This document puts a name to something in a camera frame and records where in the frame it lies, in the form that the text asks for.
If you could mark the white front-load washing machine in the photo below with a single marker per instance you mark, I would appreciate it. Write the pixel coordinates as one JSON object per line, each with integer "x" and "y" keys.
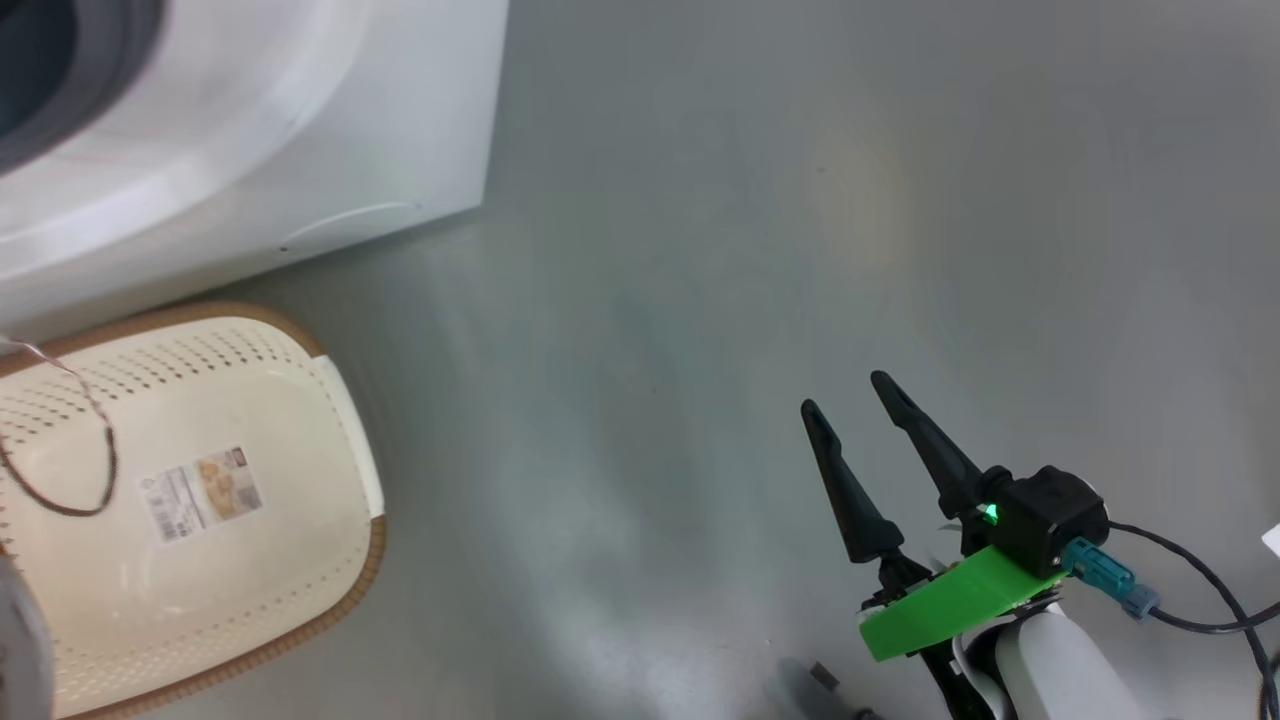
{"x": 300, "y": 120}

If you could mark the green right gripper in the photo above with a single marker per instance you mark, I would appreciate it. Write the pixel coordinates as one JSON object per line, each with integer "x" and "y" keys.
{"x": 950, "y": 600}

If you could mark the round white filter cover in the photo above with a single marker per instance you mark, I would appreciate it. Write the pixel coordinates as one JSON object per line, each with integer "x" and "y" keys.
{"x": 350, "y": 222}

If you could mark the paper basket product sticker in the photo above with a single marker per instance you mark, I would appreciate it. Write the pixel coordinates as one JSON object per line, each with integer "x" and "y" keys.
{"x": 200, "y": 493}

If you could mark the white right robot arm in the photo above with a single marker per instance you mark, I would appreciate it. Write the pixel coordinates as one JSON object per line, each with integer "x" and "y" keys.
{"x": 1060, "y": 670}

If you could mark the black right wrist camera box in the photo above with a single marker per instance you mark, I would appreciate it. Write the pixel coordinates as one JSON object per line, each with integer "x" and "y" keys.
{"x": 1045, "y": 515}

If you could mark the cream perforated laundry basket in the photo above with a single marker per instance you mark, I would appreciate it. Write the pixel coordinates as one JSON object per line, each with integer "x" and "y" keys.
{"x": 250, "y": 600}

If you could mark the grey rubber door gasket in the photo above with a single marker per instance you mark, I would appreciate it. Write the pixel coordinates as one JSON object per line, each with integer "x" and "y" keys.
{"x": 120, "y": 70}

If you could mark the white rounded object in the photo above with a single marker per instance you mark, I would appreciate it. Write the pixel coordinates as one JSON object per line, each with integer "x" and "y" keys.
{"x": 1272, "y": 540}

